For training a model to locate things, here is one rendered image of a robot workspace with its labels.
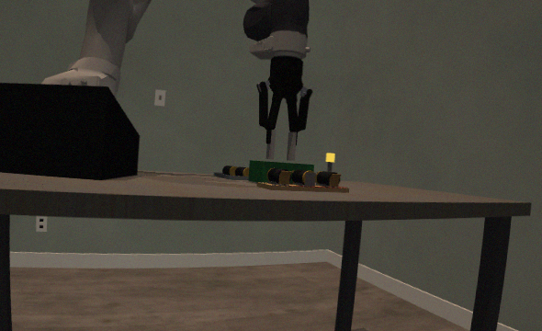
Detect green open-top box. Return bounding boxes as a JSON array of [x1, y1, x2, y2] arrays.
[[248, 160, 314, 184]]

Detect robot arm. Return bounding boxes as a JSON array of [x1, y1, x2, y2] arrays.
[[42, 0, 311, 97]]

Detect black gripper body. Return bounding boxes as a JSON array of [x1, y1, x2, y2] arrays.
[[267, 56, 303, 99]]

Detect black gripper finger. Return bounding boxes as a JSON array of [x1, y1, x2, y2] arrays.
[[286, 83, 312, 161], [257, 81, 287, 159]]

